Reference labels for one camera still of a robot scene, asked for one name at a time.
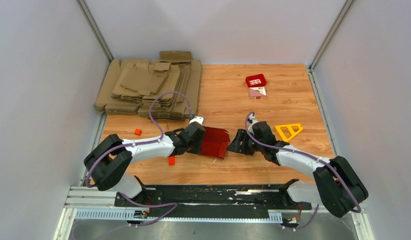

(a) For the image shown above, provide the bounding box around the stack of flat cardboard boxes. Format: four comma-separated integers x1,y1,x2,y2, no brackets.
94,50,202,121

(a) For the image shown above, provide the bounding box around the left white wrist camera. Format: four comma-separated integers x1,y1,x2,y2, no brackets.
189,116,205,126

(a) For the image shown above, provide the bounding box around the small orange cube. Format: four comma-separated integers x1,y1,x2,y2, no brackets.
134,128,142,136

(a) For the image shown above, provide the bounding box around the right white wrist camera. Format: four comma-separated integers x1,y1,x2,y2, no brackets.
248,119,259,132

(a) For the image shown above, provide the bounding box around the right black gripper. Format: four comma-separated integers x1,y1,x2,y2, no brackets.
226,129,264,156

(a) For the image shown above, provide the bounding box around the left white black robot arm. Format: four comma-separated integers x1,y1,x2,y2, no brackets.
83,121,206,207

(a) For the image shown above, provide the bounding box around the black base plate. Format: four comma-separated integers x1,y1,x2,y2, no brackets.
135,184,312,210

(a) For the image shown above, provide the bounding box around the red paper box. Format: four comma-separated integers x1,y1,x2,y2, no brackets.
198,126,230,160

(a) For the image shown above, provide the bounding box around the clear card box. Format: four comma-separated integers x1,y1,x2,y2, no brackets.
248,86,268,100

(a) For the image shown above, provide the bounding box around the red toy brick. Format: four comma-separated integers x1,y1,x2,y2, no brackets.
245,73,267,88

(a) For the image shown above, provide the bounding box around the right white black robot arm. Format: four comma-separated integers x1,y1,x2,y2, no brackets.
227,121,369,218

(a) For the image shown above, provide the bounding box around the yellow triangular plastic piece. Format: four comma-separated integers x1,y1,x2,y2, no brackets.
274,123,304,142

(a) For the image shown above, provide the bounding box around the aluminium frame rail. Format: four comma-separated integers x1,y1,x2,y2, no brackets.
53,185,375,240

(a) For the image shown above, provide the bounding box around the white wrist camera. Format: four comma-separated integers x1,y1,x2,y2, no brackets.
248,119,259,132
189,116,205,126

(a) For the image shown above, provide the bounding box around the small red block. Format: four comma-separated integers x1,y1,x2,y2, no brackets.
168,156,176,166

